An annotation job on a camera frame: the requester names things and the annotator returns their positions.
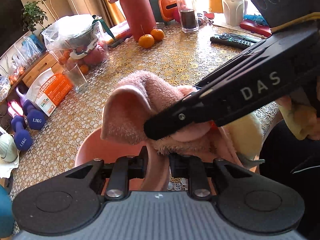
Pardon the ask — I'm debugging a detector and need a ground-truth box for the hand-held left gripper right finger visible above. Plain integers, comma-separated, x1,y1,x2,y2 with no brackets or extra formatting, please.
169,154,253,201

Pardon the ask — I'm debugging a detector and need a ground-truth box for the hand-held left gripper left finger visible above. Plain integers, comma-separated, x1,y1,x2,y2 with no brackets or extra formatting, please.
65,145,150,201

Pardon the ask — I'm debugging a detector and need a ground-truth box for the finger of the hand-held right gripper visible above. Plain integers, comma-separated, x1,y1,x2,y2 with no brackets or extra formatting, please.
143,89,226,141
194,57,251,91

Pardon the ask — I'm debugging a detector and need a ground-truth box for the pink plastic bowl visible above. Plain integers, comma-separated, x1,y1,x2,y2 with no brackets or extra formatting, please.
74,126,173,193

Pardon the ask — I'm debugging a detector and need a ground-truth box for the pink plush towel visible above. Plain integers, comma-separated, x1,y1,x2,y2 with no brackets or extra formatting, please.
100,70,250,171

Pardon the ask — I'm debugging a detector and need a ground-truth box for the person's right hand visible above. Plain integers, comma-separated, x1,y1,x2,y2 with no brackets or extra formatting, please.
276,94,320,141

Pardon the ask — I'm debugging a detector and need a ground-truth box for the large black remote control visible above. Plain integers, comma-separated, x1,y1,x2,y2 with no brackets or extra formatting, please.
210,35,253,51

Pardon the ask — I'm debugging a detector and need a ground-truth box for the slim black remote control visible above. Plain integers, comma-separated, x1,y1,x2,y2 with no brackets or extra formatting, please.
220,32,262,43

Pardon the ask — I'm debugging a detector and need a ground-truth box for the red flat case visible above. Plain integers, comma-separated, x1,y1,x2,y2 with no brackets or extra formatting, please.
239,19,272,38

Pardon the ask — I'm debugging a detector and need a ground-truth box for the gold patterned tablecloth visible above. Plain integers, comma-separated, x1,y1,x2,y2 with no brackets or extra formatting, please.
7,22,281,236

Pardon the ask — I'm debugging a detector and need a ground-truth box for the blue cloth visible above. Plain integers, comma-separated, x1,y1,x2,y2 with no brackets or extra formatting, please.
244,14,270,27

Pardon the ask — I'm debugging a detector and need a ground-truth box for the white grey container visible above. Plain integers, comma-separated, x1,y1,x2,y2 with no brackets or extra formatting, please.
222,0,245,27

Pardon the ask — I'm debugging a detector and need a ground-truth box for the tangerine with stem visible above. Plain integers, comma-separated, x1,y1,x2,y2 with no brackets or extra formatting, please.
138,25,155,49

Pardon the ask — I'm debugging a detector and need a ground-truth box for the green orange box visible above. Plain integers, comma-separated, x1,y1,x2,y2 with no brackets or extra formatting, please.
149,0,186,26

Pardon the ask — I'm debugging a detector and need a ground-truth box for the red apple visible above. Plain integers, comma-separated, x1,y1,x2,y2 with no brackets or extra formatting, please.
85,45,105,65

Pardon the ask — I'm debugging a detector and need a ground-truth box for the colourful flat box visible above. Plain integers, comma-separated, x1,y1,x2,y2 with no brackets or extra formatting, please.
101,21,132,47

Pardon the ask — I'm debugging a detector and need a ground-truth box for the clear drinking glass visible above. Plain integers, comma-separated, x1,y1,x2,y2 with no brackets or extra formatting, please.
62,62,88,94

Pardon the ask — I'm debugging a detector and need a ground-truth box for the red thermos bottle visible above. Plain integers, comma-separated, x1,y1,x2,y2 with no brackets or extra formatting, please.
108,0,157,42

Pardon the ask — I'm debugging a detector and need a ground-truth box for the person's dark clothing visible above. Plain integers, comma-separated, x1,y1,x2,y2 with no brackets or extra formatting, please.
259,119,320,240

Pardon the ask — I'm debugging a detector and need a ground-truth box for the blue dumbbell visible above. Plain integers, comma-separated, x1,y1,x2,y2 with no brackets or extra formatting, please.
23,100,47,130
10,115,33,151

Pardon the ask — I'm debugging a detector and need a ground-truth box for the orange white packet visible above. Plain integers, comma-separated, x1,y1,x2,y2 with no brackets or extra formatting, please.
26,68,73,117

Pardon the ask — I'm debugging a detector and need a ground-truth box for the steel bowl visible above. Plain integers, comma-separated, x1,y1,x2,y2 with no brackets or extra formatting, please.
64,29,95,50

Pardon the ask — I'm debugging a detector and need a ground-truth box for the white cloth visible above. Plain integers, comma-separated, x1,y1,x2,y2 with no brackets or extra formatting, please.
0,152,20,180

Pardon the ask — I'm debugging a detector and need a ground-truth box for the pale green helmet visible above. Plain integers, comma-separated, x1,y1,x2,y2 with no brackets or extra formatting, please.
0,133,20,163

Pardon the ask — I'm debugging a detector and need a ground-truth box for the yellow curtain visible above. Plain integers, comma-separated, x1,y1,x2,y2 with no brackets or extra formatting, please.
96,0,126,26

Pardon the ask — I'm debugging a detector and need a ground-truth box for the wooden television console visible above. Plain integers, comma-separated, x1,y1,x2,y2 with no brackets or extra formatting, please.
0,51,65,101

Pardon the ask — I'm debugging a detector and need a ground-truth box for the clear plastic fruit bag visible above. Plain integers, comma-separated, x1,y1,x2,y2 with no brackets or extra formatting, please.
41,14,111,75

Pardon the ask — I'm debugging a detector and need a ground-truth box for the teal basin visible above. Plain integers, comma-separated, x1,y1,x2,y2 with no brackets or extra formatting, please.
0,185,15,238

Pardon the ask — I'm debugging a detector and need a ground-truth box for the tall green houseplant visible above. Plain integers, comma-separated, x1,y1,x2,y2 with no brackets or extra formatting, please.
19,0,63,32

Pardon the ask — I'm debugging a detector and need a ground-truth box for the black television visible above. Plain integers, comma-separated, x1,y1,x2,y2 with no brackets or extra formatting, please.
0,0,27,58

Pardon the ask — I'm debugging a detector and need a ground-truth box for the lavender plastic handle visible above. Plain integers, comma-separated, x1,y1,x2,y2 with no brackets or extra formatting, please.
7,86,28,117

